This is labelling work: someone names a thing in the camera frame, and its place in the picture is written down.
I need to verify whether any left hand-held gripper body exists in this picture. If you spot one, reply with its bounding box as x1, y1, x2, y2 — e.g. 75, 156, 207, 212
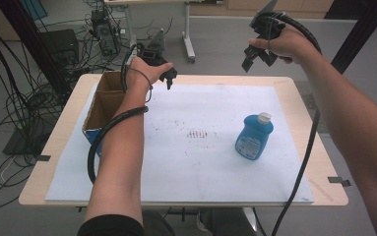
136, 29, 169, 67

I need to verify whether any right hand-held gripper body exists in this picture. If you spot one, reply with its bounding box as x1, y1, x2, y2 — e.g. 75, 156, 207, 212
249, 0, 290, 40

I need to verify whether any blue cardboard box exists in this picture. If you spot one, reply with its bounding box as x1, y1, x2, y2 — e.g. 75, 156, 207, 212
82, 70, 129, 158

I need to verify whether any blue bottle with white cap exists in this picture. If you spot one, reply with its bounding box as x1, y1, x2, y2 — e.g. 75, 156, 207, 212
234, 111, 275, 161

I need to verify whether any person's right hand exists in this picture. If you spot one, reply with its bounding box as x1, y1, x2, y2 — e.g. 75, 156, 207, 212
247, 25, 314, 65

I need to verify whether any person's left hand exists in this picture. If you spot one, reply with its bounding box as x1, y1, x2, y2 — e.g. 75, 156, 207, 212
125, 56, 174, 94

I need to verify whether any wooden cabinet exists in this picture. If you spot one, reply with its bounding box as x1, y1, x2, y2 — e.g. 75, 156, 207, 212
189, 0, 335, 20

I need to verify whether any black computer tower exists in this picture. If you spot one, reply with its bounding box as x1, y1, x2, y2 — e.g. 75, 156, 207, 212
91, 9, 122, 57

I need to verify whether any white paper sheet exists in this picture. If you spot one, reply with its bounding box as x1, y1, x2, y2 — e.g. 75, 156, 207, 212
44, 83, 314, 205

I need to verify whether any black case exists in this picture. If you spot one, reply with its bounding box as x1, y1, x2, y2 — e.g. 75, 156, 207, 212
39, 29, 81, 67

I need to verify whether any teal panel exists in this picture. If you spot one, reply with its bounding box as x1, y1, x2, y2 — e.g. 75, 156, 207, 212
28, 0, 49, 22

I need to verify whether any person's left leg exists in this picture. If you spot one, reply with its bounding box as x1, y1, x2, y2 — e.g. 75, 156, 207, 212
141, 209, 178, 236

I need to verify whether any person's leg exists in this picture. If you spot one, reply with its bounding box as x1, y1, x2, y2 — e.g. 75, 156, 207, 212
141, 209, 178, 236
196, 206, 263, 236

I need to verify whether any person's right leg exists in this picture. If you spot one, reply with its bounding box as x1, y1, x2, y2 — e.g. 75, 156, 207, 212
196, 206, 263, 236

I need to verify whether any person's left black sleeve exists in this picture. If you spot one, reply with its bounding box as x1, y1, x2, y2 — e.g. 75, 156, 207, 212
77, 213, 145, 236

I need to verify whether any left gripper thin wire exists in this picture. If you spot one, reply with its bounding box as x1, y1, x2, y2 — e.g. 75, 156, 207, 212
129, 67, 155, 103

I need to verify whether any white desk frame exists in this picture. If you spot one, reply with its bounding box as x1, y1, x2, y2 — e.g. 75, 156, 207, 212
103, 0, 224, 64

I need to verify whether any tangle of black floor cables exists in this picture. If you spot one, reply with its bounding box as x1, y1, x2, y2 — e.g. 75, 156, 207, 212
0, 0, 177, 211

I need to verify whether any black metal frame post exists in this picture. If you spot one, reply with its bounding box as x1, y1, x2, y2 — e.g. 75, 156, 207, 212
330, 0, 377, 75

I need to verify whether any dark slanted post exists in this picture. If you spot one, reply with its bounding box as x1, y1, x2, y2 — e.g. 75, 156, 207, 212
0, 0, 75, 99

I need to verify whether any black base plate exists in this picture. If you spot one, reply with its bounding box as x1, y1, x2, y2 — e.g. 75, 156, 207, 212
2, 124, 56, 157

